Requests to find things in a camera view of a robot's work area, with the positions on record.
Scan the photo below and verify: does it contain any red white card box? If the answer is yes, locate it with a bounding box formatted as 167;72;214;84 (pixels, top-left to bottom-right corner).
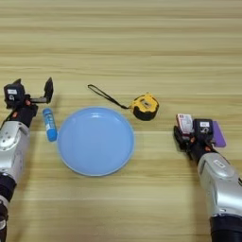
176;112;195;136

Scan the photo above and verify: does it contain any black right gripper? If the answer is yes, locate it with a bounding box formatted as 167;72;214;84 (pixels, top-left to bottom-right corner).
173;126;218;164

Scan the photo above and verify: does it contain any yellow black tape measure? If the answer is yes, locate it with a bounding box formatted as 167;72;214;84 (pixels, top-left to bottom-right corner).
87;83;160;122

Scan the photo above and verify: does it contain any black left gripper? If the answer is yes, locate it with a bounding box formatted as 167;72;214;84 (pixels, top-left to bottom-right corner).
9;77;55;129

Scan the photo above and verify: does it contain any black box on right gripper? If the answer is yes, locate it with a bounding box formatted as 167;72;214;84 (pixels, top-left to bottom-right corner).
192;118;215;142

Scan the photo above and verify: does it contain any blue glue stick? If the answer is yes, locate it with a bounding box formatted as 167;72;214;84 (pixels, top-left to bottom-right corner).
42;108;59;143

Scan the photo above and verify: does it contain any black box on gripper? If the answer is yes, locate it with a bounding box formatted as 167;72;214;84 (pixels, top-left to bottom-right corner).
3;79;26;109
192;118;215;142

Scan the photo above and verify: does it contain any light blue round plate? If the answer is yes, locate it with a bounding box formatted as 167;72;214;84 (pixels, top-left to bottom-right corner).
57;107;136;177

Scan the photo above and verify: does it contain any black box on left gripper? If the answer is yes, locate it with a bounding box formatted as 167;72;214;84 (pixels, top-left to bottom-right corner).
3;79;26;109

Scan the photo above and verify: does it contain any purple rectangular block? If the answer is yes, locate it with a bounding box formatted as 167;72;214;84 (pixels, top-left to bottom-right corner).
212;120;227;148

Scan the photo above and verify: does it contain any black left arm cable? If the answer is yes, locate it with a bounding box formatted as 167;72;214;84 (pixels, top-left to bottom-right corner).
0;113;14;128

